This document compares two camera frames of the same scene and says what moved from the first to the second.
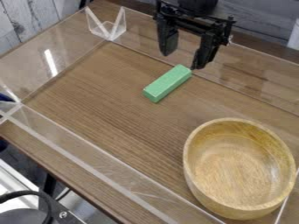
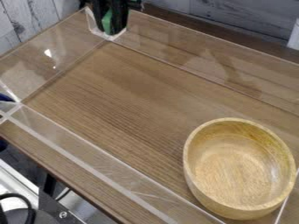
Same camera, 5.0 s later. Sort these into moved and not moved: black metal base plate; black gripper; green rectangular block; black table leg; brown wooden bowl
Moved: black gripper; green rectangular block
Not moved: brown wooden bowl; black metal base plate; black table leg
